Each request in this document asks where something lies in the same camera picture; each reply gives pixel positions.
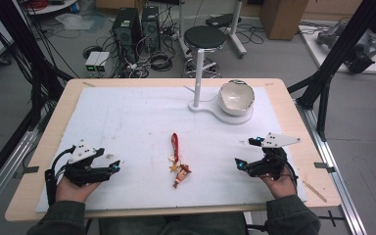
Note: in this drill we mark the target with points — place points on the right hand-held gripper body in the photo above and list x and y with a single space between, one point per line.
271 161

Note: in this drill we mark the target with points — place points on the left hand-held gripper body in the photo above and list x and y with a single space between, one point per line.
84 172

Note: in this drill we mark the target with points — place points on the person's left hand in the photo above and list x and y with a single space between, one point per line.
71 192

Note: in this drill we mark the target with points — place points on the person's right hand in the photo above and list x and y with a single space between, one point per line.
281 186

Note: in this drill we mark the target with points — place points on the white foam mat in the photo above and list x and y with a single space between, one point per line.
150 137

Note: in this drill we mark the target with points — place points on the white ceramic bowl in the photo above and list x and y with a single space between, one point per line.
236 98

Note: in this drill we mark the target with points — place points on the thin wooden stick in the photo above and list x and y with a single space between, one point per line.
315 191

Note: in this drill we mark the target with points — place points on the white stand with pole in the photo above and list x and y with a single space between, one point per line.
197 81

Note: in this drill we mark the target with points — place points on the person's legs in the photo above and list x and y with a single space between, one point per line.
173 225

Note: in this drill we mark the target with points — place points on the white power box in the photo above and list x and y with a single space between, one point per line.
92 61
102 61

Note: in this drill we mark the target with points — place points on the black round stool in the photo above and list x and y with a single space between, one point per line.
204 38

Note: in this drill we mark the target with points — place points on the white desk leg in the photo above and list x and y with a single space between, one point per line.
236 27

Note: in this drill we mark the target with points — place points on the white platform board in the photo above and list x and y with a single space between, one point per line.
339 52

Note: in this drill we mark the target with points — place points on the black flat pedal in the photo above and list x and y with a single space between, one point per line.
222 20

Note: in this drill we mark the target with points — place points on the cardboard box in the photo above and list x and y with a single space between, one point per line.
282 18

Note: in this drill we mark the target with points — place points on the black computer tower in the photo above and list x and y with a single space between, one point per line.
126 27
150 27

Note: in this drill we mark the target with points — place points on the grey machine on platform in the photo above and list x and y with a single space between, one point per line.
355 45

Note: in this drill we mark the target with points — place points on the aluminium rail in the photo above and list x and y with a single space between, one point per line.
331 163
6 169

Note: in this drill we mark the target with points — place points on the black metal frame post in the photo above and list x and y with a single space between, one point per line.
336 55
23 49

